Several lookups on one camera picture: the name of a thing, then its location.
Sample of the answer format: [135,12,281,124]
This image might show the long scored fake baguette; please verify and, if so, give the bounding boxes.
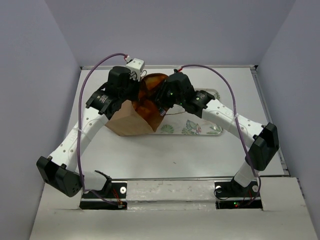
[138,73,168,106]

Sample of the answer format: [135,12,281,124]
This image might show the metal tongs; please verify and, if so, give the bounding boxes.
[158,107,167,117]

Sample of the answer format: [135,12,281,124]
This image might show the brown paper bag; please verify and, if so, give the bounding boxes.
[105,98,165,137]

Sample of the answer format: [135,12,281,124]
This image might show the short fake bread loaf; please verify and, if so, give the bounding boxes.
[132,103,155,121]

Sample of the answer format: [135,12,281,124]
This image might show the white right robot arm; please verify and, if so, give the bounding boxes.
[154,72,279,196]

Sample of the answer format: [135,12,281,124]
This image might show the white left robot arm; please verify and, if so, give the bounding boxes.
[36,64,144,198]

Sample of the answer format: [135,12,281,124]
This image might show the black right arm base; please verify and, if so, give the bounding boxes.
[213,180,263,210]

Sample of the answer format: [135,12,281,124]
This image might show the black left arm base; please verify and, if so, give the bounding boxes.
[79,181,128,211]

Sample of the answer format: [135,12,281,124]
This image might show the floral white serving tray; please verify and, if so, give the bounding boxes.
[154,105,224,137]

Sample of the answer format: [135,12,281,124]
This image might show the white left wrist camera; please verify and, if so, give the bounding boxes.
[124,56,145,82]

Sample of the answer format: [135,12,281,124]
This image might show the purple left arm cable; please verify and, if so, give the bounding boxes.
[76,52,131,208]

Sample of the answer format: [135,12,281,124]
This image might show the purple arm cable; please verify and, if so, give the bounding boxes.
[76,52,131,208]
[174,64,262,208]

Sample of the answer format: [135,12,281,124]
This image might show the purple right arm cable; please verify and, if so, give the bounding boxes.
[174,64,262,208]

